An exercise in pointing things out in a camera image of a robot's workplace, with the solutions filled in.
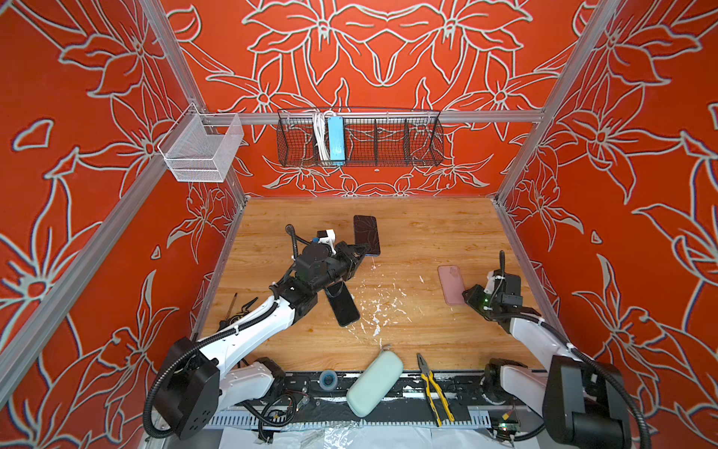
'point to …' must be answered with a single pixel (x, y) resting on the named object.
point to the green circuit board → (509, 427)
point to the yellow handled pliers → (428, 377)
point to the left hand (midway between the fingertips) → (371, 244)
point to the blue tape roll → (328, 380)
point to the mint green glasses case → (374, 382)
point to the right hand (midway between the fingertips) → (463, 291)
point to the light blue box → (337, 141)
